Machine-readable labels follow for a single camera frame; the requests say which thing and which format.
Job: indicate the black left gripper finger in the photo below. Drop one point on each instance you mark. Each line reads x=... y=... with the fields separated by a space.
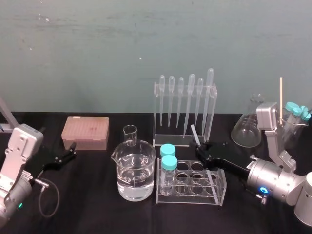
x=65 y=159
x=70 y=149

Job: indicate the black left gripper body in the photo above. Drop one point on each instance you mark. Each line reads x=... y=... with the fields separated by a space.
x=47 y=159

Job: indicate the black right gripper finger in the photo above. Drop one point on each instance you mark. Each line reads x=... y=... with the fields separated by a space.
x=203 y=145
x=203 y=159

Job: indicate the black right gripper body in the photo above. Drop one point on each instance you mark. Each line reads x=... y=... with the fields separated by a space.
x=226 y=162

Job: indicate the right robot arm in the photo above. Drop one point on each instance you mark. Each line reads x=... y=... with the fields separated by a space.
x=280 y=178

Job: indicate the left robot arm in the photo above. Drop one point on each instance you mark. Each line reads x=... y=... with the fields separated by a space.
x=17 y=156

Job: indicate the pink pipette tip box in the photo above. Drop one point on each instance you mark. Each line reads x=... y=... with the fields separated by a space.
x=85 y=132

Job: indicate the clear acrylic pipette rack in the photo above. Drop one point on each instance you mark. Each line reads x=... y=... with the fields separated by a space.
x=170 y=140

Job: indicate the clear acrylic tube rack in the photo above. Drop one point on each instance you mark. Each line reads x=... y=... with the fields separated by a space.
x=195 y=192

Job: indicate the teal capped sample tube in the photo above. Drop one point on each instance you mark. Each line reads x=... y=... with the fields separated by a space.
x=169 y=162
x=309 y=114
x=167 y=149
x=292 y=108
x=304 y=112

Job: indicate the clear glass conical flask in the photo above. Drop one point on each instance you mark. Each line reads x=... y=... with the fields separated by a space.
x=246 y=131

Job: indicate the long clear plastic pipette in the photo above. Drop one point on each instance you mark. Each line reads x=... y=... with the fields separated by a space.
x=208 y=97

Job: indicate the grey metal stand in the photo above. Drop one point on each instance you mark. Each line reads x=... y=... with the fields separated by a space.
x=6 y=117

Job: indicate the small empty glass beaker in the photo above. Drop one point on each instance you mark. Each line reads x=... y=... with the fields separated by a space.
x=130 y=136

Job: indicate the black table cloth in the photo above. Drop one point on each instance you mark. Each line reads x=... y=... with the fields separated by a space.
x=97 y=214

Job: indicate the large glass beaker with water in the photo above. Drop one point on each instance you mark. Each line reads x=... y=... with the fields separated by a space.
x=135 y=175

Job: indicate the glass beaker holding tubes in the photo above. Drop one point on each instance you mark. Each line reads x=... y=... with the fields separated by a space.
x=292 y=136

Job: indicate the thin wooden stick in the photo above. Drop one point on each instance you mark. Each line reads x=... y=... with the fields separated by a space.
x=281 y=97

